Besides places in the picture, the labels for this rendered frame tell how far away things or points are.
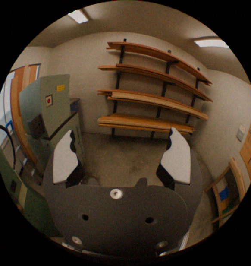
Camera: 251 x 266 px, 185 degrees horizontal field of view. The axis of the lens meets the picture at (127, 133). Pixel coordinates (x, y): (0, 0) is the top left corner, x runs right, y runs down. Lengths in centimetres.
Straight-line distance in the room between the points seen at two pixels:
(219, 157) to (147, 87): 249
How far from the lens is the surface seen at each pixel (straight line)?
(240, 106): 255
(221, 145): 256
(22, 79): 230
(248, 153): 243
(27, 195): 85
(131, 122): 158
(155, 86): 201
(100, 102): 199
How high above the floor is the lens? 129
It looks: 32 degrees down
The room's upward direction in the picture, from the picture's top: 9 degrees clockwise
